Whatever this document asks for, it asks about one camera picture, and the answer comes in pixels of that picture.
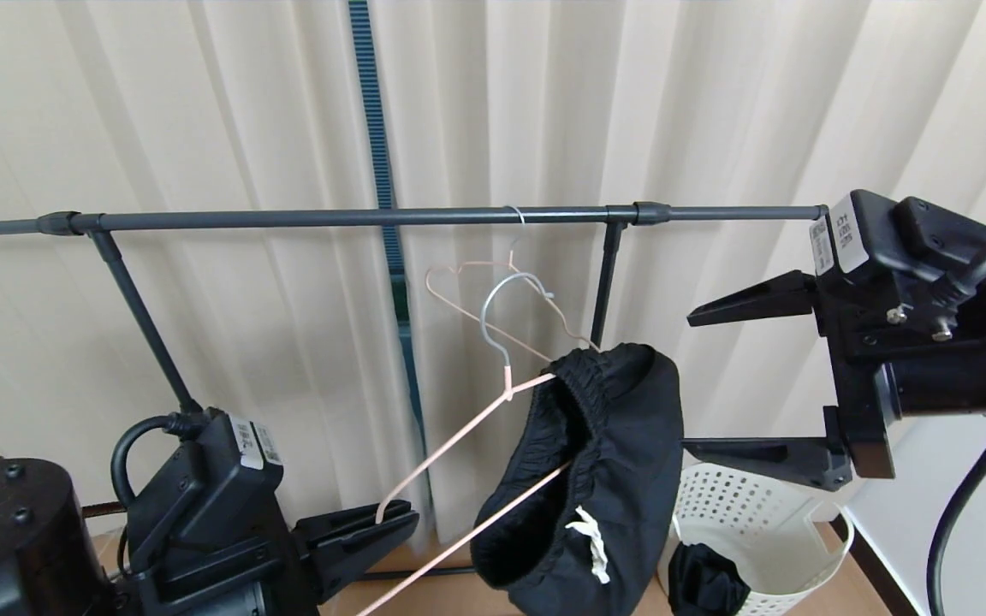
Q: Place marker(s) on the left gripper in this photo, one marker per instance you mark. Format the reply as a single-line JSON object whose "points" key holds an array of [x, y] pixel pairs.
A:
{"points": [[228, 586]]}

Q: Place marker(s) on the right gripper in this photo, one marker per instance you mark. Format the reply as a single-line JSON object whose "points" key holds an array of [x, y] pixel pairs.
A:
{"points": [[865, 411]]}

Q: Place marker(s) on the pink clothes hanger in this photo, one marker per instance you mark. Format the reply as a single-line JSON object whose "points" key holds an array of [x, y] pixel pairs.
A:
{"points": [[476, 316], [450, 449]]}

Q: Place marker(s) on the black shorts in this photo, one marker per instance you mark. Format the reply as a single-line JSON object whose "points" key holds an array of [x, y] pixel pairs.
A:
{"points": [[630, 445]]}

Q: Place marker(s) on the black garment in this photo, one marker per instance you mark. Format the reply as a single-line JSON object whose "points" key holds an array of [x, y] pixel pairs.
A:
{"points": [[707, 586]]}

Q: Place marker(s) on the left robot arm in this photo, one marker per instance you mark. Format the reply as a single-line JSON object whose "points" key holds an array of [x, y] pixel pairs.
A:
{"points": [[5, 547]]}

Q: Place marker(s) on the white laundry basket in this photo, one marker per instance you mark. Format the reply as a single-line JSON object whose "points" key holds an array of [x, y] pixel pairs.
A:
{"points": [[767, 530]]}

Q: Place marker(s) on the black clothes rack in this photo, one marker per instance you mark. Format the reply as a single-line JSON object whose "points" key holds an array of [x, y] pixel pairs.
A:
{"points": [[288, 218]]}

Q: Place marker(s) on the window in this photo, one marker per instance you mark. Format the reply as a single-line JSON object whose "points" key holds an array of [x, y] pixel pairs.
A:
{"points": [[373, 111]]}

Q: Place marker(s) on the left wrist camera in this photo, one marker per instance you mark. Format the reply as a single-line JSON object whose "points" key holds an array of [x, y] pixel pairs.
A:
{"points": [[202, 479]]}

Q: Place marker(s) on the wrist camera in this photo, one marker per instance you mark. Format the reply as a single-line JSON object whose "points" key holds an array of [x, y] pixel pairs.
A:
{"points": [[202, 479], [912, 248]]}

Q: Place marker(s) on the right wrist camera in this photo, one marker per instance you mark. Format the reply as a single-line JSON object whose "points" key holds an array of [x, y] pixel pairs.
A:
{"points": [[912, 248]]}

